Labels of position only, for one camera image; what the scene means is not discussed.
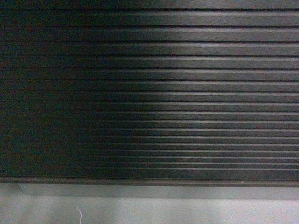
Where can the white string scrap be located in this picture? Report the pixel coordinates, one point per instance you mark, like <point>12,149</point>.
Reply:
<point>80,213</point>

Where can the black slatted checkout counter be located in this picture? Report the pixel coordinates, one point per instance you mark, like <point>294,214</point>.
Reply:
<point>150,98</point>

